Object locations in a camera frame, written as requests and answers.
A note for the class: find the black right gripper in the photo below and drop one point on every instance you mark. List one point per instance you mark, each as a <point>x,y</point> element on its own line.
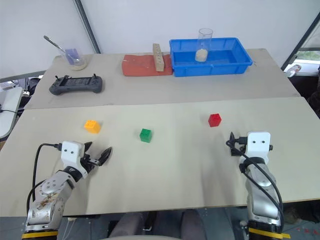
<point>239,150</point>

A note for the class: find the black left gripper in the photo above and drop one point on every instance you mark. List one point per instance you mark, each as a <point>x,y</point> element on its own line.
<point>88,162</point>

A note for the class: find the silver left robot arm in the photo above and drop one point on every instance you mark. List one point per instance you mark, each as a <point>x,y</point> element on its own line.
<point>50,192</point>

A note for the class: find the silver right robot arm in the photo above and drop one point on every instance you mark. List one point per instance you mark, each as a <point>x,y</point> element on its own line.
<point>262,195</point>

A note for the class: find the red cube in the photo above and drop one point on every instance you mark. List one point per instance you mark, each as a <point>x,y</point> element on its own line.
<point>214,120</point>

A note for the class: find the orange cube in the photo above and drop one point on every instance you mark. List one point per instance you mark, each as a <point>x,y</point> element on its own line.
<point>92,126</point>

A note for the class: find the green cube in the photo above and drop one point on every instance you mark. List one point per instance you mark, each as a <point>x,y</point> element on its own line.
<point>145,135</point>

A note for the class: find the dark grey handheld controller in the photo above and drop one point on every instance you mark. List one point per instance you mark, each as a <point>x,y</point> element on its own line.
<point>76,86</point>

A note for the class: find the blue plastic bin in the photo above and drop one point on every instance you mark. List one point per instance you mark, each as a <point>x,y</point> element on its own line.
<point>225,66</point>

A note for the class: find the clear plastic bottle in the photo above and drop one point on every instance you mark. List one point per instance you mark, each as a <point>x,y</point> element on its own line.
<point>294,69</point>

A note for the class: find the clear plastic cup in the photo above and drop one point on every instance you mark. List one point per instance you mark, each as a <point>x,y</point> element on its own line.
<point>203,47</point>

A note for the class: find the glass beaker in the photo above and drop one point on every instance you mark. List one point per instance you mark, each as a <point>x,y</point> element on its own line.
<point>73,56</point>

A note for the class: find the wooden block with holes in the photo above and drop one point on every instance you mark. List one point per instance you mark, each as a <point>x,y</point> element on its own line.
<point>158,58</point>

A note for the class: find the metal spoon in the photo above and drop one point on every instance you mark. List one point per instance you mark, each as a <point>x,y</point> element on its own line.
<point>56,45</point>

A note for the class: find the grey metal truss pole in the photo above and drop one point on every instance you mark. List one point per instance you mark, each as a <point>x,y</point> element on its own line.
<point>87,25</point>

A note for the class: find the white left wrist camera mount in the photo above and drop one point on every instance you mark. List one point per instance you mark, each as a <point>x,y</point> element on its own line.
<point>71,151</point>

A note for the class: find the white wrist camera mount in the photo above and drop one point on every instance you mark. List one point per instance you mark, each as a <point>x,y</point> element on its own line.
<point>258,143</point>
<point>71,151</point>

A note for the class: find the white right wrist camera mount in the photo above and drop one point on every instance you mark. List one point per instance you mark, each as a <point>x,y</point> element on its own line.
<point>258,143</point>

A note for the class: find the dark slanted frame bar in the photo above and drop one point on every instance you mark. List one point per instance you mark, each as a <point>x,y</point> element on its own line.
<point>301,41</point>

